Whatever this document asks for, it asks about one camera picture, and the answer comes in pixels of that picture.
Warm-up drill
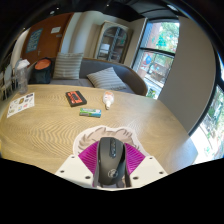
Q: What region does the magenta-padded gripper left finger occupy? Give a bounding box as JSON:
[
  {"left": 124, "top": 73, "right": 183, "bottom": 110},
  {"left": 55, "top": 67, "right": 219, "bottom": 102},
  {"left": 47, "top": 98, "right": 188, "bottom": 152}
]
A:
[{"left": 54, "top": 141, "right": 101, "bottom": 187}]

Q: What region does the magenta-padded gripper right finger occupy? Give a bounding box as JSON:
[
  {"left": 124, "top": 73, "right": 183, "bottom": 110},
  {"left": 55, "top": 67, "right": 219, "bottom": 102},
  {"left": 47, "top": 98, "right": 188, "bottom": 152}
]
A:
[{"left": 123, "top": 142, "right": 168, "bottom": 188}]

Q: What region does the black computer mouse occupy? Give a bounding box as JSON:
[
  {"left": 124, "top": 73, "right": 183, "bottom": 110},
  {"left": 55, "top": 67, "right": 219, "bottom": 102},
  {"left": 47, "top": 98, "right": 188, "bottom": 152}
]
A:
[{"left": 92, "top": 136, "right": 132, "bottom": 188}]

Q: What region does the small green pack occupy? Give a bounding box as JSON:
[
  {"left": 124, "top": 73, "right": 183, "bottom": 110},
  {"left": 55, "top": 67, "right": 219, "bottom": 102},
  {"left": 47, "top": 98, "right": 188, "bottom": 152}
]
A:
[{"left": 79, "top": 107, "right": 102, "bottom": 118}]

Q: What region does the black and red flat box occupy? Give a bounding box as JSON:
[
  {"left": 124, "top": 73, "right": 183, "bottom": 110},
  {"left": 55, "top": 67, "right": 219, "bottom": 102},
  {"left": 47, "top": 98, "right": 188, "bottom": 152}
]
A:
[{"left": 65, "top": 90, "right": 88, "bottom": 108}]

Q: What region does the wide curved glass window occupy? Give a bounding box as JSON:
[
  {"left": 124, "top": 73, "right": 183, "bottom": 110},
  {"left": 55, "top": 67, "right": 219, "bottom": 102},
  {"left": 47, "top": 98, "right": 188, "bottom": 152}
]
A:
[{"left": 189, "top": 83, "right": 224, "bottom": 164}]

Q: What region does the small white tube orange cap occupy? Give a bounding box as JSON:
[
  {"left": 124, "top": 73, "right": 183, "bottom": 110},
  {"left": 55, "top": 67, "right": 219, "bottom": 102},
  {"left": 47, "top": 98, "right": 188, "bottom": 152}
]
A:
[{"left": 102, "top": 90, "right": 115, "bottom": 110}]

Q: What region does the white sticker sheet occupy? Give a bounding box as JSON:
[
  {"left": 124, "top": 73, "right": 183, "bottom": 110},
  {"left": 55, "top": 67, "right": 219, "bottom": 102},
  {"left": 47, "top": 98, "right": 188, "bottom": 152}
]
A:
[{"left": 6, "top": 92, "right": 36, "bottom": 119}]

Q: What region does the rectangular striped cushion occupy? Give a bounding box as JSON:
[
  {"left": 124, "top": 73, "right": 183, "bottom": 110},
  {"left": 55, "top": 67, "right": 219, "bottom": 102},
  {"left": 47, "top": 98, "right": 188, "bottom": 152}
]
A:
[{"left": 86, "top": 66, "right": 128, "bottom": 91}]

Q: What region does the dark bag with orange top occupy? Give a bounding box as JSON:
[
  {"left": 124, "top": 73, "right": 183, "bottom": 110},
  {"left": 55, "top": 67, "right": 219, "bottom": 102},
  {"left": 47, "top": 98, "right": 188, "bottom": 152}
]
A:
[{"left": 32, "top": 58, "right": 53, "bottom": 85}]

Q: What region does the square striped cushion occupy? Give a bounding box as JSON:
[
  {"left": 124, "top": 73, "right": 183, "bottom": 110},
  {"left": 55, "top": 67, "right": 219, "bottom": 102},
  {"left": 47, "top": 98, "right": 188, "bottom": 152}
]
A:
[{"left": 52, "top": 51, "right": 85, "bottom": 80}]

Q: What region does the grey curved sofa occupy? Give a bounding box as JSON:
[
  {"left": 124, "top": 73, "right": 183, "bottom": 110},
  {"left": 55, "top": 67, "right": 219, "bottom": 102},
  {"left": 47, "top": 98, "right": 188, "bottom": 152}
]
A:
[{"left": 28, "top": 57, "right": 149, "bottom": 97}]

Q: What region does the group of white chairs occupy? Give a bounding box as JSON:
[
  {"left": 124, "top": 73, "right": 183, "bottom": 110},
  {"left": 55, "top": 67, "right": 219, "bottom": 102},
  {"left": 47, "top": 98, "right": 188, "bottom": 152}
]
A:
[{"left": 0, "top": 63, "right": 16, "bottom": 101}]

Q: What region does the dark-framed tall window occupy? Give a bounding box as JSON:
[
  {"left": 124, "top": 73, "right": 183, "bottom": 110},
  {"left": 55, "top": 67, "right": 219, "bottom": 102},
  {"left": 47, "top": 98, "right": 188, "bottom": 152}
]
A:
[{"left": 131, "top": 20, "right": 181, "bottom": 100}]

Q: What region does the orange wooden door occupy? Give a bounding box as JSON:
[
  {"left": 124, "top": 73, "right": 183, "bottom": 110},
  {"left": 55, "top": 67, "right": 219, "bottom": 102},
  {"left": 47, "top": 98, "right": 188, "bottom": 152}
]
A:
[{"left": 20, "top": 13, "right": 73, "bottom": 66}]

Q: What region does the glass-door arched cabinet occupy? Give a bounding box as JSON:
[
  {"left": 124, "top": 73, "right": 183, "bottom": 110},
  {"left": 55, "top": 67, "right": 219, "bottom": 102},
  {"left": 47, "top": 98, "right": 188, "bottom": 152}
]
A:
[{"left": 94, "top": 20, "right": 133, "bottom": 64}]

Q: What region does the blue notice board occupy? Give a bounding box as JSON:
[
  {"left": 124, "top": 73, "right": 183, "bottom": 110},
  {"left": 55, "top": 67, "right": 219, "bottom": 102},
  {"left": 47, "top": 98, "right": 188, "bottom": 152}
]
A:
[{"left": 25, "top": 28, "right": 44, "bottom": 54}]

